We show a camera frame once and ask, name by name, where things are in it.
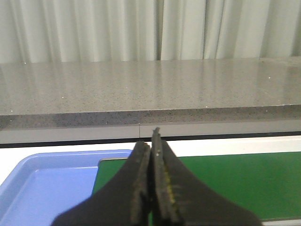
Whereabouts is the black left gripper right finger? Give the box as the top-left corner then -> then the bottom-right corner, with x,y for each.
151,128 -> 261,226

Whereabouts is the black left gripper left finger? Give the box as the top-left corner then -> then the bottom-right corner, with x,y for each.
53,141 -> 151,226

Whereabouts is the blue plastic tray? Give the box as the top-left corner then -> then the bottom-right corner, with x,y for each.
0,149 -> 131,226

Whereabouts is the green conveyor belt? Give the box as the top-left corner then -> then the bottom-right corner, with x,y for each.
109,152 -> 301,226

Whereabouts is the grey speckled stone counter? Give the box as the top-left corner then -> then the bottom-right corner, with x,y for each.
0,57 -> 301,144

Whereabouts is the white pleated curtain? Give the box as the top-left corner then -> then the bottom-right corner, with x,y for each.
0,0 -> 301,63

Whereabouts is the aluminium conveyor side rail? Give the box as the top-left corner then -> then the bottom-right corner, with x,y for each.
168,136 -> 301,157

